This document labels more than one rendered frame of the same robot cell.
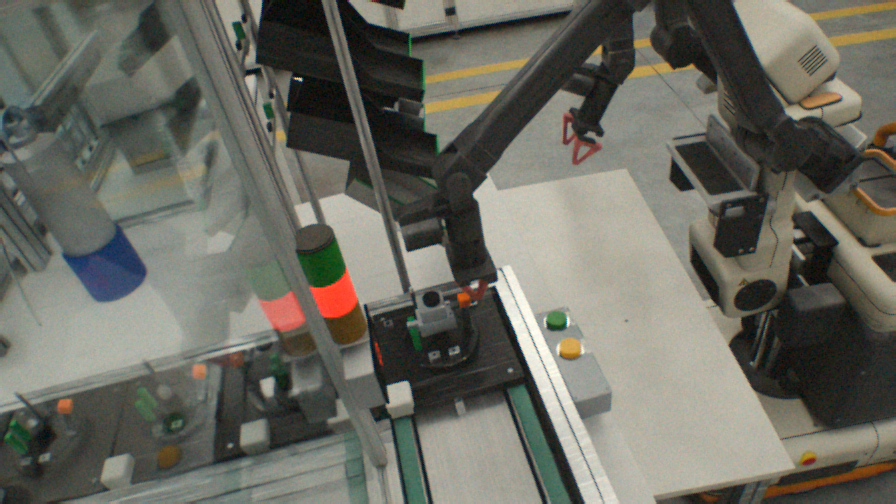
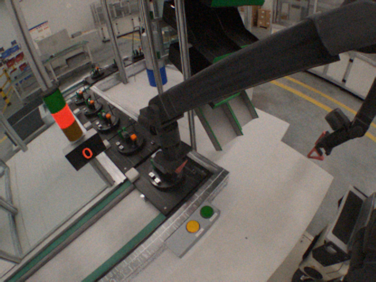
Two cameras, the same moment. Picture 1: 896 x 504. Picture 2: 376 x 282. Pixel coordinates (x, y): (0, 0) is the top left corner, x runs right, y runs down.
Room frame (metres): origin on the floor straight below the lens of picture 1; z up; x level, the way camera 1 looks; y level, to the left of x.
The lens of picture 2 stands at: (0.57, -0.33, 1.54)
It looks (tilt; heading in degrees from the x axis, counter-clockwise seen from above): 46 degrees down; 53
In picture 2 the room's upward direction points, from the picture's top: 7 degrees counter-clockwise
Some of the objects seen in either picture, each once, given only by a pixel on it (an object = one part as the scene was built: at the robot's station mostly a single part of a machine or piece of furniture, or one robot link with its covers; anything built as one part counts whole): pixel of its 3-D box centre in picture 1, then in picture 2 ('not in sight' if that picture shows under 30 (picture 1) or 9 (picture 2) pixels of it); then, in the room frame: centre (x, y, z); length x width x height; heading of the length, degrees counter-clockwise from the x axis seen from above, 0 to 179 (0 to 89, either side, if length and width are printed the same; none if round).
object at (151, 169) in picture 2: (441, 340); (165, 172); (0.72, 0.04, 0.98); 0.14 x 0.14 x 0.02
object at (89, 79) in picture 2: not in sight; (96, 71); (0.88, 1.40, 1.01); 0.24 x 0.24 x 0.13; 5
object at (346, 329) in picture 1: (342, 316); (71, 129); (0.52, 0.14, 1.28); 0.05 x 0.05 x 0.05
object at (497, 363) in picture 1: (443, 346); (167, 175); (0.72, 0.04, 0.96); 0.24 x 0.24 x 0.02; 5
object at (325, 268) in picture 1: (319, 257); (54, 100); (0.52, 0.14, 1.38); 0.05 x 0.05 x 0.05
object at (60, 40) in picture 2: not in sight; (70, 43); (1.41, 7.83, 0.69); 2.42 x 1.03 x 1.38; 178
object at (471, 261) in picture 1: (468, 248); (172, 148); (0.73, -0.03, 1.18); 0.10 x 0.07 x 0.07; 6
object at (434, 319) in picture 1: (428, 312); (159, 158); (0.72, 0.05, 1.06); 0.08 x 0.04 x 0.07; 95
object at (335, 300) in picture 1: (331, 288); (62, 115); (0.52, 0.14, 1.33); 0.05 x 0.05 x 0.05
